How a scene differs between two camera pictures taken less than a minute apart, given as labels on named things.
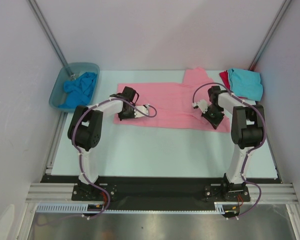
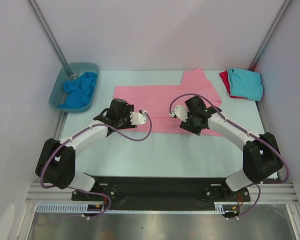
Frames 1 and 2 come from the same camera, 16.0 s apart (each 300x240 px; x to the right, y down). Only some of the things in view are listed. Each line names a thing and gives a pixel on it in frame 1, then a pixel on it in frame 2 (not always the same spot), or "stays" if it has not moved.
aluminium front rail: [62, 192] stays
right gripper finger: [213, 124] to [185, 126]
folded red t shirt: [224, 76] stays
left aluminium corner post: [46, 26] stays
